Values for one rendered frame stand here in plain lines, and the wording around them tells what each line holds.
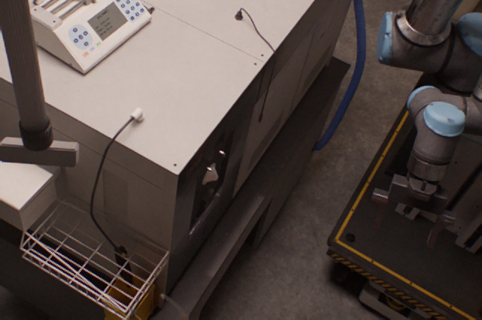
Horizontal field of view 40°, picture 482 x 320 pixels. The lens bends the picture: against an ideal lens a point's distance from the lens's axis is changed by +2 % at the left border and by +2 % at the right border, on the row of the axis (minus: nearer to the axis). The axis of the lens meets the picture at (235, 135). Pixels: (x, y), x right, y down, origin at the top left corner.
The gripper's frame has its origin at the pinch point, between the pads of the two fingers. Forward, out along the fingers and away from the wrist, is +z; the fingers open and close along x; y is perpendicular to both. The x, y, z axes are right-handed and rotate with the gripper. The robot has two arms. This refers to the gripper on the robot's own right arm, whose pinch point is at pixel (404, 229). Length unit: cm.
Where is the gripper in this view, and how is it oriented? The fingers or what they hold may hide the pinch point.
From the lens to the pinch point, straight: 173.7
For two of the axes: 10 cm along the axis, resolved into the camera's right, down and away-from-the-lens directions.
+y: 3.2, -4.0, 8.6
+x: -9.3, -2.9, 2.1
